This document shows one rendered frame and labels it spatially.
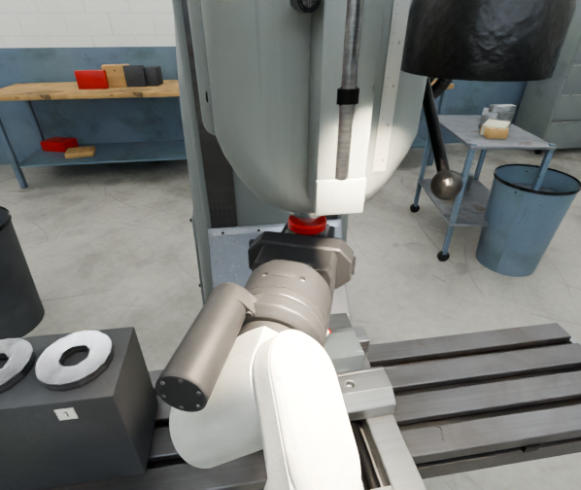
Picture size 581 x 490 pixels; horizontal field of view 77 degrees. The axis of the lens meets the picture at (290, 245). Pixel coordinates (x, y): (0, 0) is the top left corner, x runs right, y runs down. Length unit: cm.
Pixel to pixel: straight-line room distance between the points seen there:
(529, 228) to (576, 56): 305
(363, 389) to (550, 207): 216
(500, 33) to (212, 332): 23
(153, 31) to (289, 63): 437
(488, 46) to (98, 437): 57
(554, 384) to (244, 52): 77
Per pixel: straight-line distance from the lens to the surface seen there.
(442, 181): 38
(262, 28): 30
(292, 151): 31
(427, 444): 69
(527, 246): 273
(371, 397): 59
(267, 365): 24
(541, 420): 80
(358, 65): 27
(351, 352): 59
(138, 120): 481
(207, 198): 83
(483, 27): 19
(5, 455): 65
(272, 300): 30
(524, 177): 299
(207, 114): 50
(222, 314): 27
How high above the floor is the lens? 148
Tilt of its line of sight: 32 degrees down
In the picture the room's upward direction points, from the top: straight up
